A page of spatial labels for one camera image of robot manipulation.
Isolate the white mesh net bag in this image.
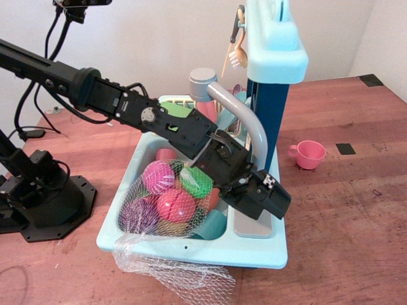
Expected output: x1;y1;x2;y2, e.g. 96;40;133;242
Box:
113;159;235;304

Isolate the dark blue shelf column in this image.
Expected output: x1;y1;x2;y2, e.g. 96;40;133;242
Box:
247;78;290;169

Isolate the orange toy carrot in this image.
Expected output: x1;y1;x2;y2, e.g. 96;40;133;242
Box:
202;187;219;212

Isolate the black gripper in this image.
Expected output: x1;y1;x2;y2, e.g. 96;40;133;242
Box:
191;130;291;220

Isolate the pink toy plate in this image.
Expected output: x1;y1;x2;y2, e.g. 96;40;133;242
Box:
197;101;217;123

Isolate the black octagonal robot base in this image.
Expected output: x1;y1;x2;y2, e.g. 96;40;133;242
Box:
1;149;97;243

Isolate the light blue toy sink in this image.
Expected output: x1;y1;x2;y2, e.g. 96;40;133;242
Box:
96;132;288;269

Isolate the red toy tomato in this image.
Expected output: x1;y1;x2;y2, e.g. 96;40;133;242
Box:
156;189;196;223

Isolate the purple toy eggplant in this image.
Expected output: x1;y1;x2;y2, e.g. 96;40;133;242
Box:
118;198;160;234

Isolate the light blue toy shelf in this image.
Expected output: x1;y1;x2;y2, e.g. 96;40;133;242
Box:
245;0;308;85

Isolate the black toy utensil handle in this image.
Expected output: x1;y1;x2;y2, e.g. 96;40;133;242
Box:
230;9;241;44

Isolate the black cable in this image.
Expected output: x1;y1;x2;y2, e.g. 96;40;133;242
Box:
12;6;74;142

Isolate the black overhead camera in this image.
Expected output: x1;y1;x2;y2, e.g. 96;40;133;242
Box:
53;0;113;24

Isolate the black tape square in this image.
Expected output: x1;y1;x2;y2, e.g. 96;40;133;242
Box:
336;143;355;155

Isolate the light blue toy plate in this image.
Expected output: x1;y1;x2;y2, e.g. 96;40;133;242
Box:
216;91;251;137

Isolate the green toy vegetable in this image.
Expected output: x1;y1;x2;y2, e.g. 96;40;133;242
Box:
179;166;212;199

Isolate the pink toy cup in sink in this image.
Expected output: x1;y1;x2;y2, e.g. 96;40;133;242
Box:
155;148;177;163

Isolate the magenta toy fruit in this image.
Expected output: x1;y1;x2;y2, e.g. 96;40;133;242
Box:
142;161;176;194

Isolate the black tape corner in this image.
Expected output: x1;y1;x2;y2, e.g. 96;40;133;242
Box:
359;74;383;87

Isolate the orange toy spoon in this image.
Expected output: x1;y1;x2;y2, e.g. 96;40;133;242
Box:
234;27;247;69

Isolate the pink toy cup on table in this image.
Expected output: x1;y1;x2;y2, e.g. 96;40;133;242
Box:
287;140;326;170

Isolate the white toy brush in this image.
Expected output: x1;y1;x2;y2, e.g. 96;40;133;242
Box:
224;50;240;69

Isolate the teal toy cup front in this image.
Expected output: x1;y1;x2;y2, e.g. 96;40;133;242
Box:
191;209;227;240

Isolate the grey toy faucet with lever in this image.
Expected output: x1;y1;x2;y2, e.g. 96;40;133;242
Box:
188;67;276;239

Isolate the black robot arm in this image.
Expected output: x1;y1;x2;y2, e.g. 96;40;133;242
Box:
1;41;291;219

